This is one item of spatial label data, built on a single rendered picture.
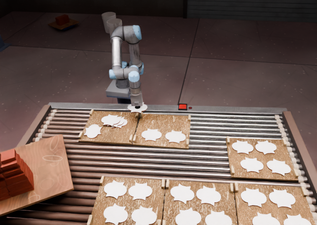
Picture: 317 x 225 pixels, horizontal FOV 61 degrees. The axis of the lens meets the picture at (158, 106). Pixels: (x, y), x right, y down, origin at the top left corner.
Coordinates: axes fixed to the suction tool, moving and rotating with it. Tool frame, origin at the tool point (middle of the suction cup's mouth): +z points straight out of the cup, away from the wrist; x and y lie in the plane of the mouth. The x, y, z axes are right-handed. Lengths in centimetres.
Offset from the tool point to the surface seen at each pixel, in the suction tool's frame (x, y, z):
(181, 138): -23.2, 32.1, 12.1
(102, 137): -16.1, -27.9, 13.1
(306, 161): -50, 111, 12
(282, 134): -22, 108, 15
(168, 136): -20.0, 22.2, 12.1
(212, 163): -45, 51, 15
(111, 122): -4.0, -21.5, 10.1
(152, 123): -4.4, 10.4, 13.1
